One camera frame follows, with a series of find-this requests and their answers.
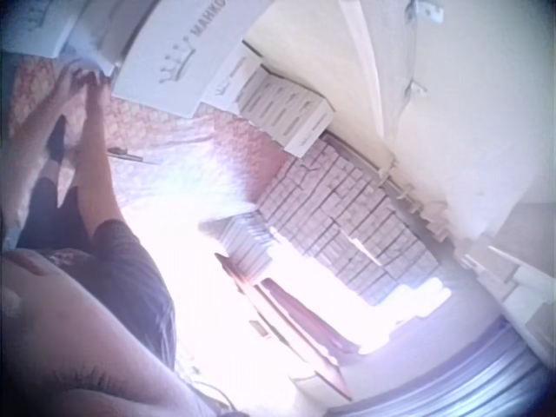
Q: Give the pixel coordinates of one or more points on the white carton of slim boxes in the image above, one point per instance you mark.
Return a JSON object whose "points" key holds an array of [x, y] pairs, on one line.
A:
{"points": [[284, 113]]}

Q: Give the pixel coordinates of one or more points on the white crown-print box lid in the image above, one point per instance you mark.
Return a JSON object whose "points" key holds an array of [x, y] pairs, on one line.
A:
{"points": [[30, 26]]}

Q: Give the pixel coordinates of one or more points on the flat white box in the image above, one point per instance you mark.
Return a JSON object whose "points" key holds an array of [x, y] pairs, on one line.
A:
{"points": [[108, 30]]}

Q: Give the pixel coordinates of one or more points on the stack of white flat packets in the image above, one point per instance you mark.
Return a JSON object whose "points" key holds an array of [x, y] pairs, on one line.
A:
{"points": [[247, 243]]}

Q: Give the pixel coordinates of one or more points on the small white crown-print box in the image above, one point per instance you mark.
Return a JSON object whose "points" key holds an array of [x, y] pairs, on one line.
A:
{"points": [[226, 82]]}

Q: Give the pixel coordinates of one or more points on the person's left fingers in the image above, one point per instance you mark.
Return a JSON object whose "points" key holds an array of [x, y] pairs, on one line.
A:
{"points": [[78, 74]]}

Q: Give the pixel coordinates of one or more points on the grey metal roller shutter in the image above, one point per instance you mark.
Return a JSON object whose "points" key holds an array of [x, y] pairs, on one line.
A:
{"points": [[456, 373]]}

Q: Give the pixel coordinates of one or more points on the dark pen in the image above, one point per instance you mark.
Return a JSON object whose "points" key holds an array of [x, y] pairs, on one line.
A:
{"points": [[127, 154]]}

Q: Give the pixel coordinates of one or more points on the large white crown-print box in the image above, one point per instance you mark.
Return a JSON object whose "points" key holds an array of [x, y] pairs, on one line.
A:
{"points": [[174, 56]]}

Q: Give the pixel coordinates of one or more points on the wall of small white boxes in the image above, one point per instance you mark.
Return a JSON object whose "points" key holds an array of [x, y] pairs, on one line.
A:
{"points": [[343, 221]]}

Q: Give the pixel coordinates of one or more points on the person's right fingers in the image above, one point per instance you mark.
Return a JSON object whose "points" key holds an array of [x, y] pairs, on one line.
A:
{"points": [[101, 81]]}

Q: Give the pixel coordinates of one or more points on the person's left hand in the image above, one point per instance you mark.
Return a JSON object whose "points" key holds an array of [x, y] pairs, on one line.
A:
{"points": [[65, 87]]}

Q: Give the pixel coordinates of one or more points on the person's right hand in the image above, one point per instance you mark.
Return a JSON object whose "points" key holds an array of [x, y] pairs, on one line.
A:
{"points": [[96, 95]]}

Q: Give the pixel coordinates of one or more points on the pink patterned cloth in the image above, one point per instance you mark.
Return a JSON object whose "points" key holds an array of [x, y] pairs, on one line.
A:
{"points": [[187, 143]]}

